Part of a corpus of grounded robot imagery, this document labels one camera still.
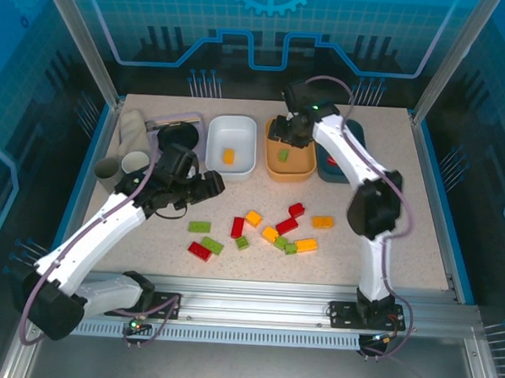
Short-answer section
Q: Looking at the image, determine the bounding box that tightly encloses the white plastic bin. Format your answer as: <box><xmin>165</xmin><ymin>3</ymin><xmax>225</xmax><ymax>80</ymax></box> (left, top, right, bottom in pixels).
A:
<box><xmin>204</xmin><ymin>113</ymin><xmax>259</xmax><ymax>184</ymax></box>

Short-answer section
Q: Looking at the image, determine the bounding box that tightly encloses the controller board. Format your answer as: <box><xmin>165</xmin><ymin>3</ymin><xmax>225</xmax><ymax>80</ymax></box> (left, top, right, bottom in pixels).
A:
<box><xmin>122</xmin><ymin>317</ymin><xmax>153</xmax><ymax>337</ymax></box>
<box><xmin>360</xmin><ymin>329</ymin><xmax>401</xmax><ymax>353</ymax></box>

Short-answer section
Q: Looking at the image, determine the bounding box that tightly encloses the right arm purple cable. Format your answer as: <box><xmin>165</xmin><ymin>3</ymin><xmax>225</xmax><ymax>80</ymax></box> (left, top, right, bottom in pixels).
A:
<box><xmin>289</xmin><ymin>74</ymin><xmax>428</xmax><ymax>362</ymax></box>

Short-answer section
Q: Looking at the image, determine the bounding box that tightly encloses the gray cup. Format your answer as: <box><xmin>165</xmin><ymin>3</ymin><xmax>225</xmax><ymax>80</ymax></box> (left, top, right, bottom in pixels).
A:
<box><xmin>91</xmin><ymin>156</ymin><xmax>126</xmax><ymax>192</ymax></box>

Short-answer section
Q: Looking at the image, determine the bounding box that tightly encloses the aluminium frame post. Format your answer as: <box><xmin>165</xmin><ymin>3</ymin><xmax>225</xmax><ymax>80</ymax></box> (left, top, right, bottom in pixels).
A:
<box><xmin>32</xmin><ymin>0</ymin><xmax>130</xmax><ymax>109</ymax></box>
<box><xmin>410</xmin><ymin>0</ymin><xmax>501</xmax><ymax>129</ymax></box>

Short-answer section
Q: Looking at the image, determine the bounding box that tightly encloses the black round plate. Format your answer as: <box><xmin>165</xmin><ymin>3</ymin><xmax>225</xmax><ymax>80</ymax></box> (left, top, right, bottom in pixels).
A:
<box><xmin>156</xmin><ymin>123</ymin><xmax>200</xmax><ymax>153</ymax></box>

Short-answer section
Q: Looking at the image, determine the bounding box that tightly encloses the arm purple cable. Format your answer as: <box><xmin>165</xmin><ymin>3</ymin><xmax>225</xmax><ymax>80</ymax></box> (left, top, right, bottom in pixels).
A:
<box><xmin>17</xmin><ymin>143</ymin><xmax>158</xmax><ymax>353</ymax></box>
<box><xmin>289</xmin><ymin>74</ymin><xmax>428</xmax><ymax>362</ymax></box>

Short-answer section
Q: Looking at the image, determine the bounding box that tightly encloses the beige folded towel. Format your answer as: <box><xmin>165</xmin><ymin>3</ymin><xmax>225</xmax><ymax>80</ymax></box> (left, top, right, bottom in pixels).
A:
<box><xmin>117</xmin><ymin>108</ymin><xmax>156</xmax><ymax>159</ymax></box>

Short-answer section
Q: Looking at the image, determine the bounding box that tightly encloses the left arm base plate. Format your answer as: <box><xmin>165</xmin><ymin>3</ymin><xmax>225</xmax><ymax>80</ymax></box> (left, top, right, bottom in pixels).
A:
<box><xmin>103</xmin><ymin>289</ymin><xmax>183</xmax><ymax>321</ymax></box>

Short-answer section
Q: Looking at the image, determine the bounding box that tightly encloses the white slotted cable duct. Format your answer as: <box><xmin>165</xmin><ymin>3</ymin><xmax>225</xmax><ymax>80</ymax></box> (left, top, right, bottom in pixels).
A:
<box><xmin>73</xmin><ymin>318</ymin><xmax>363</xmax><ymax>351</ymax></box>

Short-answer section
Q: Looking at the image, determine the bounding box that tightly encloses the white light-blue mug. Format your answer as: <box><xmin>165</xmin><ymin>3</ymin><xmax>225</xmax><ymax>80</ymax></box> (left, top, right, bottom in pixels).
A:
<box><xmin>120</xmin><ymin>150</ymin><xmax>151</xmax><ymax>176</ymax></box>

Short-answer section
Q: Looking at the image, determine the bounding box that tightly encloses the aluminium front rail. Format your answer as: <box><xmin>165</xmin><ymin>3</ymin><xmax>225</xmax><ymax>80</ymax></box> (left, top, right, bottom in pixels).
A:
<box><xmin>29</xmin><ymin>267</ymin><xmax>484</xmax><ymax>342</ymax></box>

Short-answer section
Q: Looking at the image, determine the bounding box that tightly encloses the left controller board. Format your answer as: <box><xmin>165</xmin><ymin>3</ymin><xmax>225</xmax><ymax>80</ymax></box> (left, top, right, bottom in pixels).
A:
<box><xmin>122</xmin><ymin>317</ymin><xmax>153</xmax><ymax>337</ymax></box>

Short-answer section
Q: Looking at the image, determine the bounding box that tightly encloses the dark teal plastic bin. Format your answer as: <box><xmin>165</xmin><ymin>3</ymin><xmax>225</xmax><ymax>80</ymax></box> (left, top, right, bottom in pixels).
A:
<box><xmin>311</xmin><ymin>116</ymin><xmax>370</xmax><ymax>185</ymax></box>

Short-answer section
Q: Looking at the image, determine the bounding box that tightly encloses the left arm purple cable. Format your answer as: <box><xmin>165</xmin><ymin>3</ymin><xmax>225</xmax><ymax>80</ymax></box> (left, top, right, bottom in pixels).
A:
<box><xmin>17</xmin><ymin>143</ymin><xmax>158</xmax><ymax>353</ymax></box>

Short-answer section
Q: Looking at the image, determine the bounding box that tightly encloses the right controller board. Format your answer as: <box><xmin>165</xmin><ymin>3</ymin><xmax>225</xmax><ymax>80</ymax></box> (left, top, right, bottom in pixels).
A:
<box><xmin>360</xmin><ymin>329</ymin><xmax>401</xmax><ymax>353</ymax></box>

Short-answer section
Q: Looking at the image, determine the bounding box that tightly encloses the orange plastic bin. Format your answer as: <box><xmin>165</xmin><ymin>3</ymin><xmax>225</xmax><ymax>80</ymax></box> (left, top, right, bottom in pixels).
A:
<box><xmin>261</xmin><ymin>116</ymin><xmax>320</xmax><ymax>184</ymax></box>

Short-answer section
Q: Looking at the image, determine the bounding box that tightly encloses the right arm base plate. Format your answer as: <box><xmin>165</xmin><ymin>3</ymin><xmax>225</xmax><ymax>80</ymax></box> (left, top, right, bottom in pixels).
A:
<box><xmin>327</xmin><ymin>299</ymin><xmax>408</xmax><ymax>332</ymax></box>

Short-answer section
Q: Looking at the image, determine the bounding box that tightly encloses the long red lego brick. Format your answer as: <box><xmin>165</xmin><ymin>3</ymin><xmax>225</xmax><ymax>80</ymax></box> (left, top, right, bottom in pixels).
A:
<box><xmin>186</xmin><ymin>241</ymin><xmax>215</xmax><ymax>263</ymax></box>

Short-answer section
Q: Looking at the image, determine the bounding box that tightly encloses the blue table edge strip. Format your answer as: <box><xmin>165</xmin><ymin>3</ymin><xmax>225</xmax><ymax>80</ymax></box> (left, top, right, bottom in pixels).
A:
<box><xmin>38</xmin><ymin>100</ymin><xmax>114</xmax><ymax>286</ymax></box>
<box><xmin>409</xmin><ymin>119</ymin><xmax>486</xmax><ymax>305</ymax></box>

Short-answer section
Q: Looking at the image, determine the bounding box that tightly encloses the long orange lego brick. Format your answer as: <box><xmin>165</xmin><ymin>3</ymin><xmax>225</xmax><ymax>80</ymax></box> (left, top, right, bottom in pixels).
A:
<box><xmin>294</xmin><ymin>236</ymin><xmax>320</xmax><ymax>255</ymax></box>

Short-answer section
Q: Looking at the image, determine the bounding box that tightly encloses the lilac tray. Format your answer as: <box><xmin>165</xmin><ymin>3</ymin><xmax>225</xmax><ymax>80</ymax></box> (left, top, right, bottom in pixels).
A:
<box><xmin>143</xmin><ymin>109</ymin><xmax>209</xmax><ymax>171</ymax></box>

